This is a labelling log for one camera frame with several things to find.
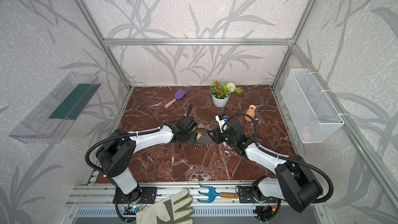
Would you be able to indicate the white wire mesh basket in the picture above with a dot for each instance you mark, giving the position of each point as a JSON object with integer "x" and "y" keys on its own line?
{"x": 311, "y": 110}

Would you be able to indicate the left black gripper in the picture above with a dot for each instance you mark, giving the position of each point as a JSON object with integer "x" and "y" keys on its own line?
{"x": 193, "y": 135}

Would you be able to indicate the green circuit board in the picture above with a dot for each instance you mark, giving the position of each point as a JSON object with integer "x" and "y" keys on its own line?
{"x": 132, "y": 210}

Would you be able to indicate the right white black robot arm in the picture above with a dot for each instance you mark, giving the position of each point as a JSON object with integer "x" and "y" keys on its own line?
{"x": 297, "y": 182}

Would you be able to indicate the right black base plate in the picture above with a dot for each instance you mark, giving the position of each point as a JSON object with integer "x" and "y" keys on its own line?
{"x": 245, "y": 194}

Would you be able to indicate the purple pink toy spatula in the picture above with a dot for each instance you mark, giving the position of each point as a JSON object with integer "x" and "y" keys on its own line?
{"x": 177, "y": 96}

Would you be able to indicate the small terracotta vase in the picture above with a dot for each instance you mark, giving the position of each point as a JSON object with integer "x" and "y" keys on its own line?
{"x": 250, "y": 113}

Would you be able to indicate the blue garden hand fork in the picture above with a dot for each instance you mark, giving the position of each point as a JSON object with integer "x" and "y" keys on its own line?
{"x": 212, "y": 194}

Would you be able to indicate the white pot with flowers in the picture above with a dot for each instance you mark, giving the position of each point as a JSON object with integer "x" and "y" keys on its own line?
{"x": 221, "y": 92}

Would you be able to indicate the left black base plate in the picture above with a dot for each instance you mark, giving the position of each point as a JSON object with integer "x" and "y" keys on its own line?
{"x": 140, "y": 195}

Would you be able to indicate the clear plastic wall tray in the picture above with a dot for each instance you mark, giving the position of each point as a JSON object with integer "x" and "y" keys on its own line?
{"x": 52, "y": 118}

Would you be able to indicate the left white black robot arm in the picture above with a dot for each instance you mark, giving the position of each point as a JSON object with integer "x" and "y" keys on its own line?
{"x": 112, "y": 155}

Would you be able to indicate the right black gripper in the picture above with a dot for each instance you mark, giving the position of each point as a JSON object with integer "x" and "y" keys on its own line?
{"x": 222, "y": 137}

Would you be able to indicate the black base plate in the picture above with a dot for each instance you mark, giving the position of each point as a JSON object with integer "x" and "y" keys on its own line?
{"x": 140, "y": 195}
{"x": 245, "y": 194}

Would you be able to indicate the white green work glove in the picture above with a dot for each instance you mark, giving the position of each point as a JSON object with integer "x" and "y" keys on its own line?
{"x": 173, "y": 210}

